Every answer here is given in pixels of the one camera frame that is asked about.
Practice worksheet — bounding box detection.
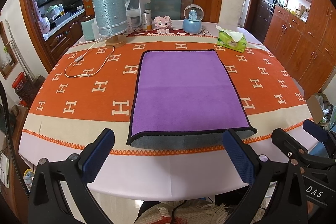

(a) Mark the purple grey microfiber towel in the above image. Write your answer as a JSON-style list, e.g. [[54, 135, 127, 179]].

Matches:
[[126, 50, 257, 150]]

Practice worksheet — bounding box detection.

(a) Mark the cardboard box on floor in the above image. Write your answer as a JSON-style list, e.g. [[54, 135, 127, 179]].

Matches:
[[306, 93, 331, 124]]

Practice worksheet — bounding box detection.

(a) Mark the fringed chair cushion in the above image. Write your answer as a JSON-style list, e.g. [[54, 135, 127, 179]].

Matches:
[[134, 199, 229, 223]]

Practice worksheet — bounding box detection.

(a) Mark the red lidded bucket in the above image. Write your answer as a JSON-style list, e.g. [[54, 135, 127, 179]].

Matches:
[[12, 72, 27, 90]]

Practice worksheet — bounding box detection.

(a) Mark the green tissue pack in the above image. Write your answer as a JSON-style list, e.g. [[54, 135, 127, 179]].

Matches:
[[216, 25, 247, 53]]

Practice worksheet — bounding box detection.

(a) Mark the orange H-pattern tablecloth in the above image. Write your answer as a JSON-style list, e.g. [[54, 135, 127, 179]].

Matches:
[[19, 22, 317, 201]]

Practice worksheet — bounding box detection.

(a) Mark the mint green container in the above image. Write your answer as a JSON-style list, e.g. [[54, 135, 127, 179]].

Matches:
[[81, 19, 95, 42]]

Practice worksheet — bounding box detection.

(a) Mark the blue snow globe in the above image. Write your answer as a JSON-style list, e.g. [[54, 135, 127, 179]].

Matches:
[[182, 4, 204, 35]]

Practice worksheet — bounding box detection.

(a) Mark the pink block figure toy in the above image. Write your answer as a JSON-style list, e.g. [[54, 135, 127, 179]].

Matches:
[[154, 15, 172, 35]]

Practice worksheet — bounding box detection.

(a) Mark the blue table lamp pearl trim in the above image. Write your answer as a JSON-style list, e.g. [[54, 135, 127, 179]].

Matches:
[[92, 0, 127, 48]]

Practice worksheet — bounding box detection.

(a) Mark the silver orange tin can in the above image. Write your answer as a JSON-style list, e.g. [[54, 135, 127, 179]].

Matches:
[[142, 9, 152, 32]]

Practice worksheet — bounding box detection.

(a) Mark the wooden wall cabinet unit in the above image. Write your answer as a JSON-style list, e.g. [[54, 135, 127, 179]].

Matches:
[[264, 0, 335, 100]]

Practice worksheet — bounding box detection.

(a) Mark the white lamp power cable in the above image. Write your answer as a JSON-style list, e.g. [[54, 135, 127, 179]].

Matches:
[[64, 37, 116, 79]]

